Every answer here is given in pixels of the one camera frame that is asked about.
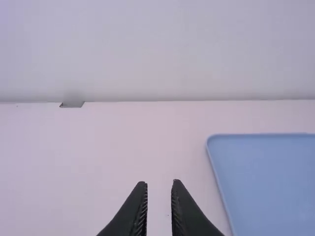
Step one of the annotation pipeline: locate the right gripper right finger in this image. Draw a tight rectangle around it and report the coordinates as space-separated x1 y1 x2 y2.
170 178 225 236

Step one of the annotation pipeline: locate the blue mat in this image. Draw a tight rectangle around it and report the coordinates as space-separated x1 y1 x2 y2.
205 133 315 236

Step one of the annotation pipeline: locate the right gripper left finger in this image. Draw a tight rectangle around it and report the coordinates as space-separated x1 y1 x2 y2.
96 181 148 236

